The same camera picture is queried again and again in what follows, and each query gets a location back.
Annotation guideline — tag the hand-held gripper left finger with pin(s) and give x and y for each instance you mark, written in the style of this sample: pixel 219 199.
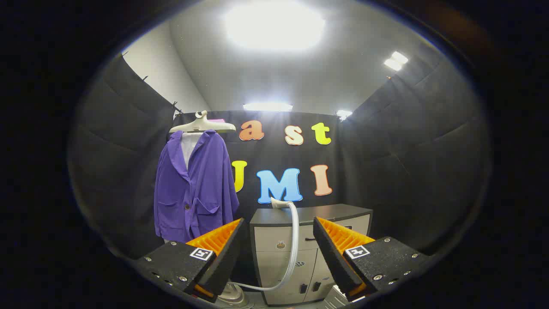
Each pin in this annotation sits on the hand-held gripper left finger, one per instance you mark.
pixel 227 257

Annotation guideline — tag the garment steamer base unit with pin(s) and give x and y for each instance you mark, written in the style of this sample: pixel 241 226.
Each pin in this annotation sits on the garment steamer base unit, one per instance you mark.
pixel 231 297

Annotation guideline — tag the grey cabinet with dark top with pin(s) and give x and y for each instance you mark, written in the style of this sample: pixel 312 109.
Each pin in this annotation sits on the grey cabinet with dark top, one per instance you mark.
pixel 272 257

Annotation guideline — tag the white clothes hanger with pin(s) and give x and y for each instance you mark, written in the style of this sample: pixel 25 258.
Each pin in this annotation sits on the white clothes hanger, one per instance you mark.
pixel 201 125

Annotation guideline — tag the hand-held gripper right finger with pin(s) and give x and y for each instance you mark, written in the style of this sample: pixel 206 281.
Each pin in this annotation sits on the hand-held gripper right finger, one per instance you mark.
pixel 332 257

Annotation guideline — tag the ceiling light panel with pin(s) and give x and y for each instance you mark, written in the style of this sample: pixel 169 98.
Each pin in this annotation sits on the ceiling light panel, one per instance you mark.
pixel 268 107
pixel 274 25
pixel 395 61

